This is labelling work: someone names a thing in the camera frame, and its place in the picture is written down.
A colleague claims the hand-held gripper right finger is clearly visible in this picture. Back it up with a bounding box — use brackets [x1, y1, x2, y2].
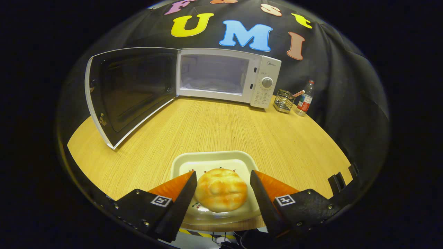
[250, 169, 346, 239]

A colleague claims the white microwave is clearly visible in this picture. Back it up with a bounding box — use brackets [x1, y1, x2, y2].
[84, 47, 282, 150]

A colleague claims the black cable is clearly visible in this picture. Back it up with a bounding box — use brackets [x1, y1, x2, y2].
[208, 231, 250, 249]

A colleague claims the yellow black striped tape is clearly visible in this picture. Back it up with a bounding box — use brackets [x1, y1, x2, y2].
[178, 228, 236, 240]

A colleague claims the black notched part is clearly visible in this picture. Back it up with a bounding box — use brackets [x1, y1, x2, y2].
[328, 163, 360, 196]

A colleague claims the golden bread bun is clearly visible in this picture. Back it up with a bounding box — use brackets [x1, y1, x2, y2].
[195, 168, 248, 213]

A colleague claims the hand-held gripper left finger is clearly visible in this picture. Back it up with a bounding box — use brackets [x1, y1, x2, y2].
[106, 170, 198, 242]

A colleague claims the metal wire basket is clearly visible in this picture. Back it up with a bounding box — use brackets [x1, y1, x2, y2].
[273, 89, 296, 114]

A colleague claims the clear bottle red label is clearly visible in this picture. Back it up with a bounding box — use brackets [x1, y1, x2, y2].
[295, 80, 315, 117]

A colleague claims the white square plate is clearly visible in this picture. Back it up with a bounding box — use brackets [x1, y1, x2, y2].
[171, 150, 262, 226]

